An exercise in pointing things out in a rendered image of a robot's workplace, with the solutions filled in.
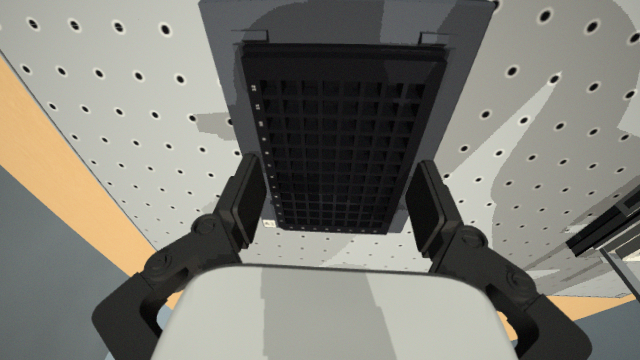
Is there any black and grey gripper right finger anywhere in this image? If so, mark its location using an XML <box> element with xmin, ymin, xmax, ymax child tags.
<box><xmin>405</xmin><ymin>160</ymin><xmax>592</xmax><ymax>360</ymax></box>

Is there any white well plate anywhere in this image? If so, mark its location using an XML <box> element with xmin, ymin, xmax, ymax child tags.
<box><xmin>603</xmin><ymin>223</ymin><xmax>640</xmax><ymax>261</ymax></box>

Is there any black well plate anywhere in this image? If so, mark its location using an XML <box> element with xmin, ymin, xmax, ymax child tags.
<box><xmin>241</xmin><ymin>43</ymin><xmax>448</xmax><ymax>235</ymax></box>

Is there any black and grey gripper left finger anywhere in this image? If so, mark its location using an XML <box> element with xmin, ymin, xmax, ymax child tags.
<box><xmin>91</xmin><ymin>154</ymin><xmax>267</xmax><ymax>360</ymax></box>

